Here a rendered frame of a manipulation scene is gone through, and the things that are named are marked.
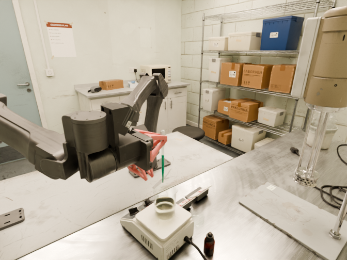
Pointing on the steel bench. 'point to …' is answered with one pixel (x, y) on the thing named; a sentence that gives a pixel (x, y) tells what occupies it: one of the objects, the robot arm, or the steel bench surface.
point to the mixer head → (323, 63)
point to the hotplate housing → (161, 249)
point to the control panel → (135, 214)
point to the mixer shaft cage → (303, 172)
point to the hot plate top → (150, 223)
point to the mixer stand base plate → (297, 219)
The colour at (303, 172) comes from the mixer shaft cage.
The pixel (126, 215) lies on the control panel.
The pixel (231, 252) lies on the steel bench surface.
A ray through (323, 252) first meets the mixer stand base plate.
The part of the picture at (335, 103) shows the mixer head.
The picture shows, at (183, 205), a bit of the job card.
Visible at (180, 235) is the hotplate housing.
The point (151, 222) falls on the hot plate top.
